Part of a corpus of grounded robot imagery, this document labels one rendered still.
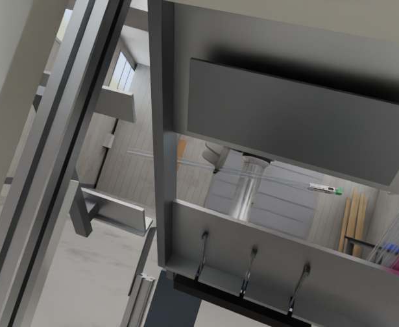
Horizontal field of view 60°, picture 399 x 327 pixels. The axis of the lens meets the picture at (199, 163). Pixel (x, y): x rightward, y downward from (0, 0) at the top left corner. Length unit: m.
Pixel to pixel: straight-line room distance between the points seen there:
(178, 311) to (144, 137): 8.97
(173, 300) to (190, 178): 9.11
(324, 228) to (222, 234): 10.19
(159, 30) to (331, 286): 0.59
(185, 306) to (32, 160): 1.08
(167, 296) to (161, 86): 1.00
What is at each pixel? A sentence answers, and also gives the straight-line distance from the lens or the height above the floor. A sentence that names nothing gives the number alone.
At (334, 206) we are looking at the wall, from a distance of 10.96.
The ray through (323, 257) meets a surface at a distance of 0.73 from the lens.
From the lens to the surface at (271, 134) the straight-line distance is 0.50.
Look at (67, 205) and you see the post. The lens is 0.90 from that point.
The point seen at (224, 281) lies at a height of 0.70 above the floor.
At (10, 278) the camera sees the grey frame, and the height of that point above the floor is 0.74.
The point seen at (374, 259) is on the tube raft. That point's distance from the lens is 0.73.
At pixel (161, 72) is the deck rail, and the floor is 1.02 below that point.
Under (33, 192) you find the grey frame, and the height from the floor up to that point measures 0.83.
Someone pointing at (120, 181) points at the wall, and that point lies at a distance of 10.20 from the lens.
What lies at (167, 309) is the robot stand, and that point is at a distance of 1.40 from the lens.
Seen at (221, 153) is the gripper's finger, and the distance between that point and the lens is 0.77.
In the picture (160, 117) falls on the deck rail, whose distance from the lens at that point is 0.55.
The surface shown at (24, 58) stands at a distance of 0.26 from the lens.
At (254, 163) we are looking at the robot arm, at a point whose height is 1.05.
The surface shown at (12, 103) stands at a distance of 0.26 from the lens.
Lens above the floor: 0.88
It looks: 4 degrees up
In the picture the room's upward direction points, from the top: 17 degrees clockwise
